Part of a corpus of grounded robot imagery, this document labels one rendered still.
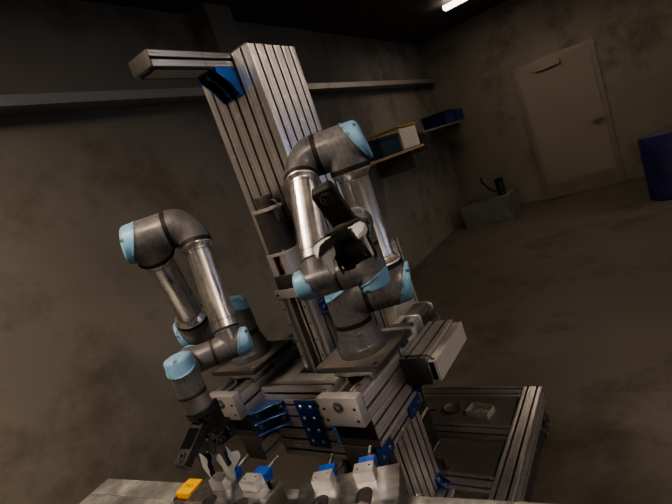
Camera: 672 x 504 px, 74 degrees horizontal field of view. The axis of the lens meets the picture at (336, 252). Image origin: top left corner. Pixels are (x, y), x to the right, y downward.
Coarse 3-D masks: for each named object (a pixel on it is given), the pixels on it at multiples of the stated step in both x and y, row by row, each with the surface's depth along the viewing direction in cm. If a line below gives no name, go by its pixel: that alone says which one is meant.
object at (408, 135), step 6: (402, 126) 521; (408, 126) 537; (414, 126) 550; (384, 132) 525; (390, 132) 522; (396, 132) 518; (402, 132) 521; (408, 132) 533; (414, 132) 547; (402, 138) 519; (408, 138) 531; (414, 138) 544; (402, 144) 519; (408, 144) 528; (414, 144) 541
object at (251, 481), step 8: (272, 464) 120; (256, 472) 116; (264, 472) 115; (272, 472) 117; (240, 480) 113; (248, 480) 112; (256, 480) 111; (264, 480) 114; (248, 488) 112; (256, 488) 111
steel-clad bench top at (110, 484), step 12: (108, 480) 161; (120, 480) 158; (132, 480) 155; (96, 492) 156; (108, 492) 153; (120, 492) 150; (132, 492) 148; (144, 492) 145; (156, 492) 143; (168, 492) 141; (288, 492) 121
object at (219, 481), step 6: (246, 456) 127; (240, 462) 125; (240, 468) 122; (216, 474) 120; (222, 474) 119; (240, 474) 122; (210, 480) 118; (216, 480) 117; (222, 480) 116; (228, 480) 117; (216, 486) 117; (222, 486) 116; (228, 486) 117
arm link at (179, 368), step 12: (168, 360) 114; (180, 360) 112; (192, 360) 115; (168, 372) 112; (180, 372) 112; (192, 372) 114; (180, 384) 112; (192, 384) 113; (204, 384) 117; (180, 396) 113; (192, 396) 113
